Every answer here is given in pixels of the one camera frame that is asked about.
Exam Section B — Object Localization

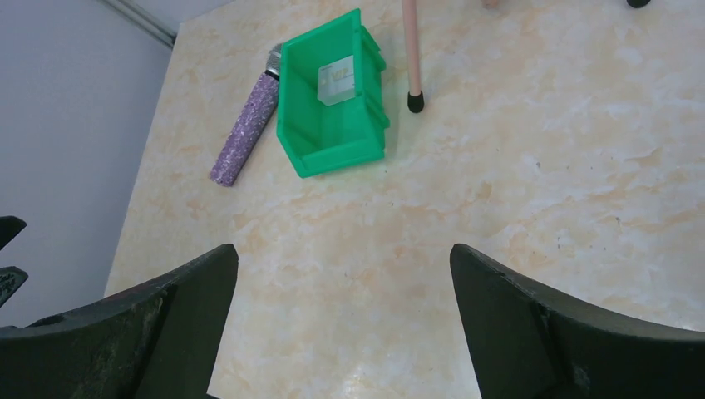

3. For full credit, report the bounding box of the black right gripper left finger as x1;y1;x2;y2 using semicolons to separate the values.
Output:
1;244;239;398

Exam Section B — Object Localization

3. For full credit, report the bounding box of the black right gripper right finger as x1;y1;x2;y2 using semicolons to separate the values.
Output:
450;244;704;398

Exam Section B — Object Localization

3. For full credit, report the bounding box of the silver VIP card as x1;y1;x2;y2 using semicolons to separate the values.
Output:
317;55;356;106

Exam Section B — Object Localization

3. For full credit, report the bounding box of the purple glitter microphone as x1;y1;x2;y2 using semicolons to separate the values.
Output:
210;43;283;187

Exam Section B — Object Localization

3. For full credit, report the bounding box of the pink music stand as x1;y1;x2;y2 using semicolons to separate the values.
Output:
402;0;425;113

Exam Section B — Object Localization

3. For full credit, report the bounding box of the green plastic bin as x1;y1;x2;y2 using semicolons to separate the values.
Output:
277;8;390;178

